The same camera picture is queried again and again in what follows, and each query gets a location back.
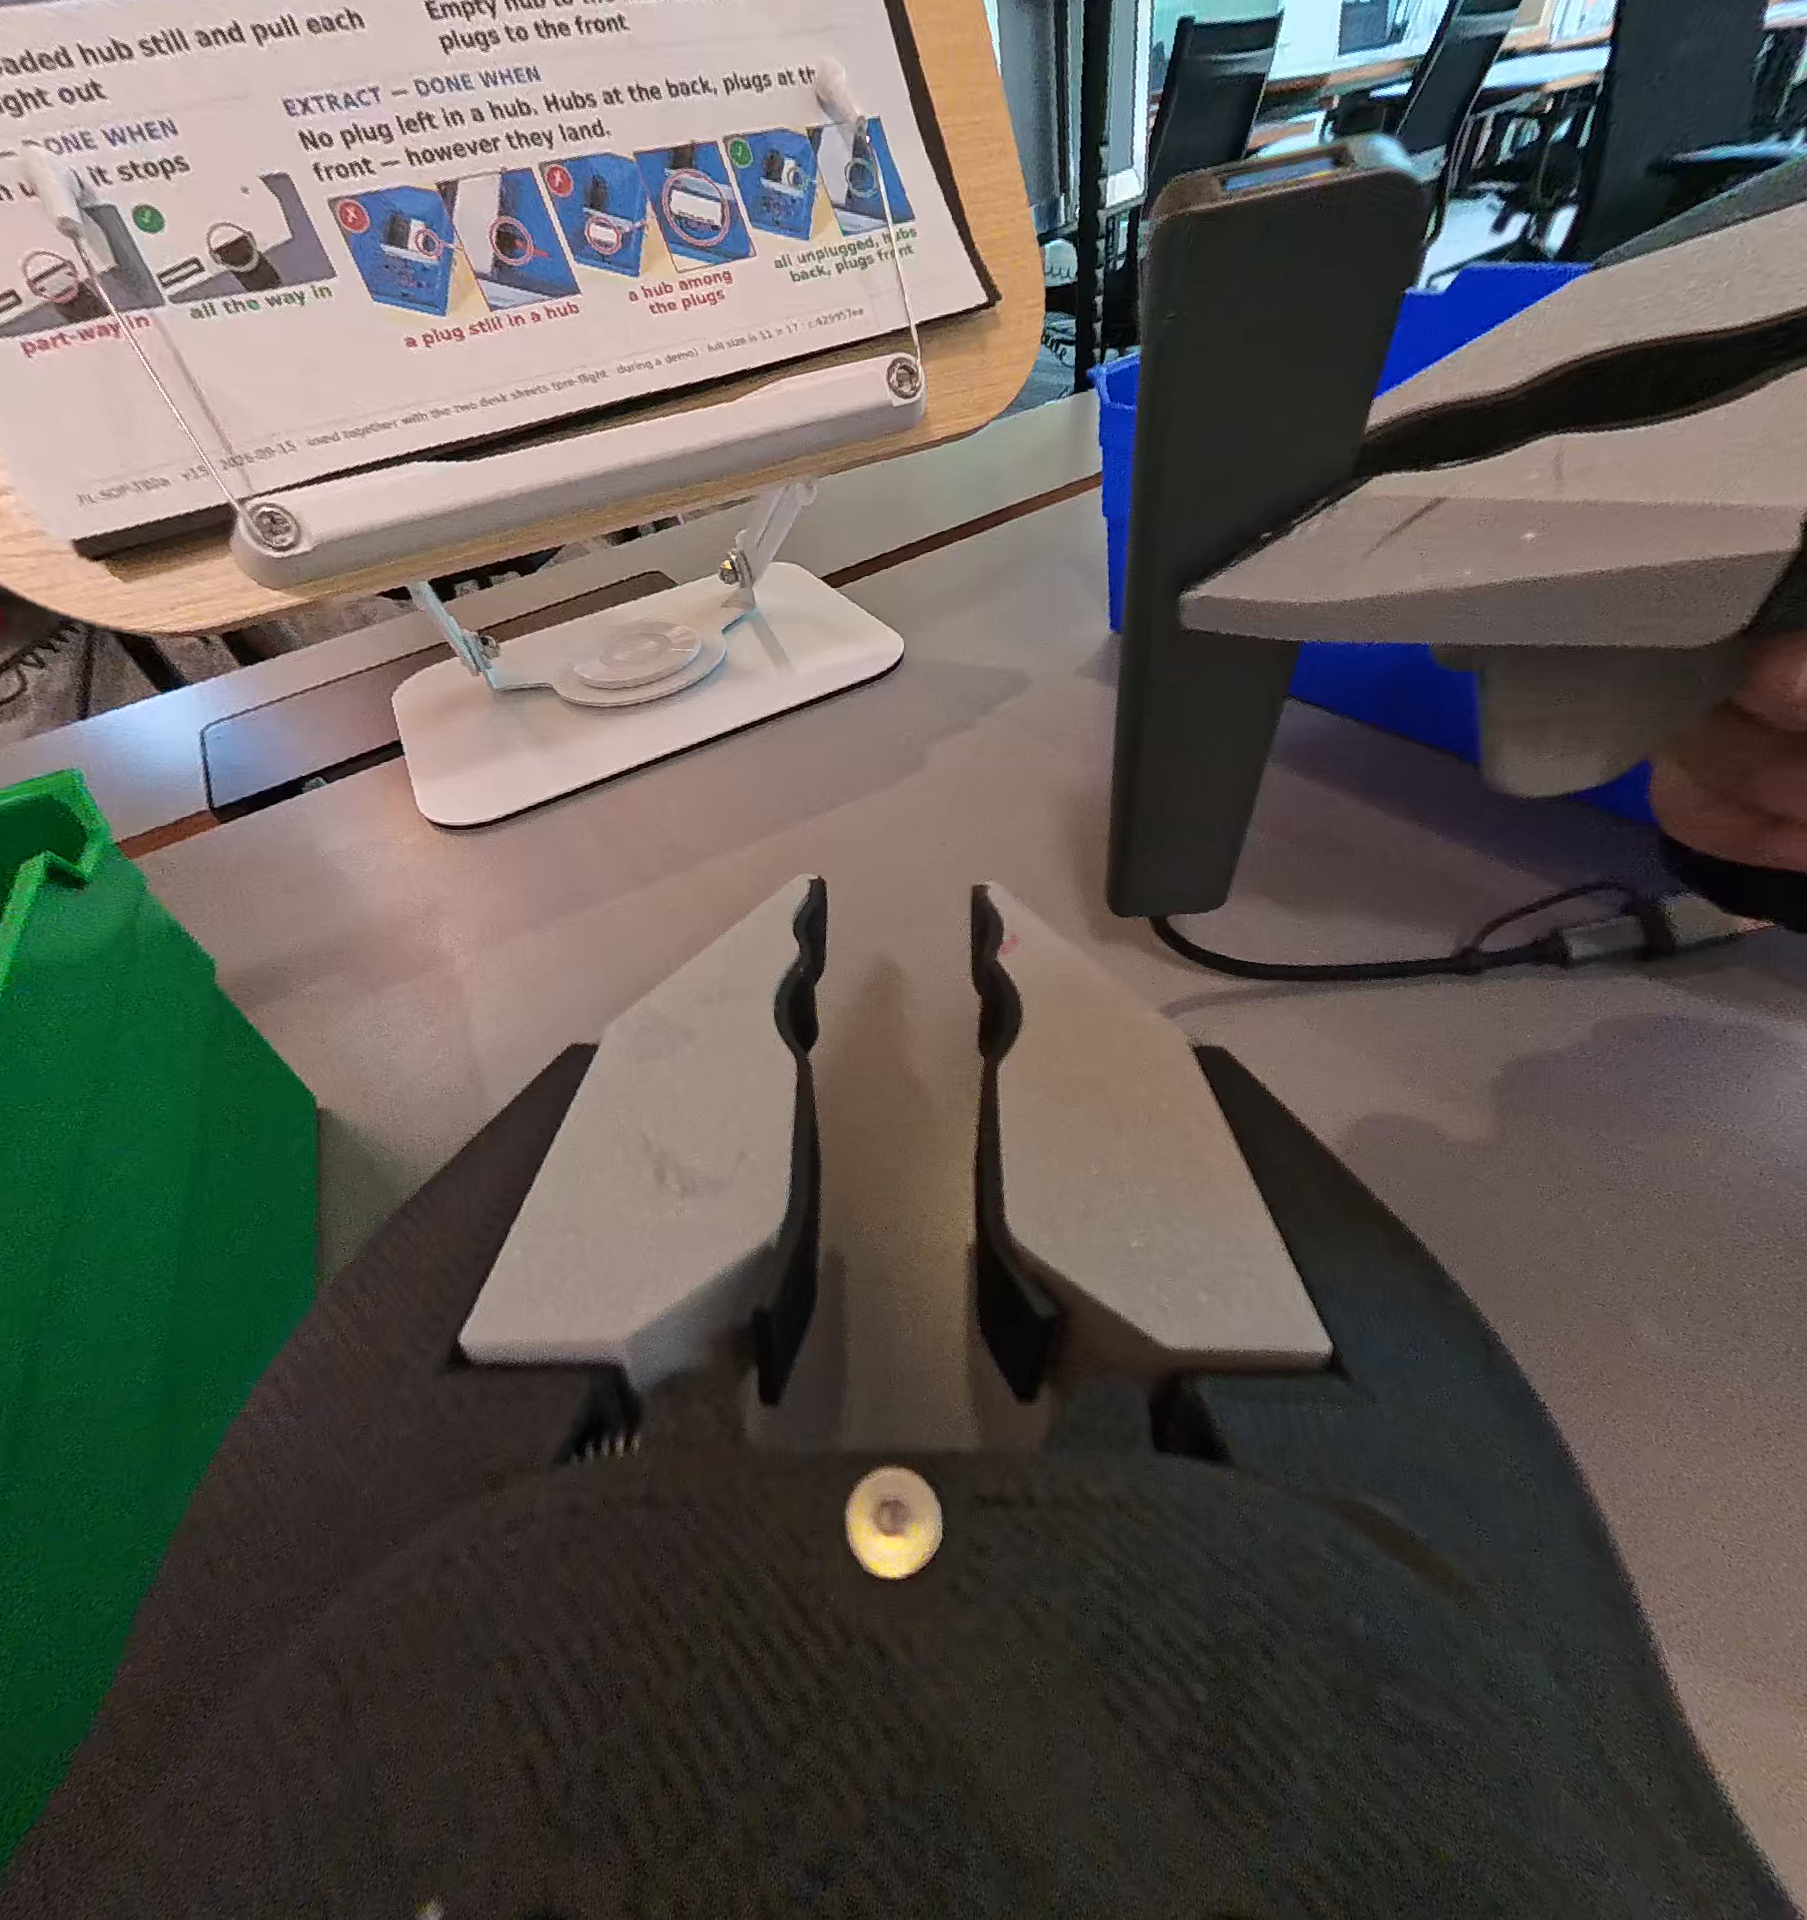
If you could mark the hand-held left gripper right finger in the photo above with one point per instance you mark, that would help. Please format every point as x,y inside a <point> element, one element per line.
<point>1143,1200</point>

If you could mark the black office chair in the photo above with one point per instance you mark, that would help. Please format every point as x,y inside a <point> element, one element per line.
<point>1667,119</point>
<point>1210,105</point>

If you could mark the printed instruction sheet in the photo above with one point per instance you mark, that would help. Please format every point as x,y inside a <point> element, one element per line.
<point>469,225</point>

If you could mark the person's right hand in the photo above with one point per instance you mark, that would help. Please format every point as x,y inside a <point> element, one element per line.
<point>1775,751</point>

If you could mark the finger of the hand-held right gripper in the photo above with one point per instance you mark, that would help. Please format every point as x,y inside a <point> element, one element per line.
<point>1517,555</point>
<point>1667,300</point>

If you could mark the blue plastic bin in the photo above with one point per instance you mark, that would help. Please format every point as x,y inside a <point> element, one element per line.
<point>1443,315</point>

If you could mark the green plastic bin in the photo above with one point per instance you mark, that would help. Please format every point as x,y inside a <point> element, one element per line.
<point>108,1274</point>

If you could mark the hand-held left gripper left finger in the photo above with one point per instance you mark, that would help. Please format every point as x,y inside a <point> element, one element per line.
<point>647,1185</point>

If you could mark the grey usb hub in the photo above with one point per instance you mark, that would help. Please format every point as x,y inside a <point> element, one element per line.
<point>1233,525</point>

